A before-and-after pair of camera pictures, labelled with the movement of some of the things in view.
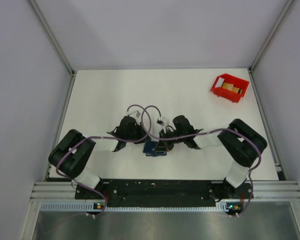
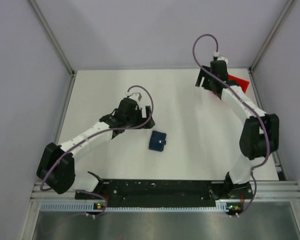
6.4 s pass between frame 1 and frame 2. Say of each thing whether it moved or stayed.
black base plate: stayed
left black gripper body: moved
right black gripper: moved
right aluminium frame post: stayed
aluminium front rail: stayed
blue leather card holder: moved
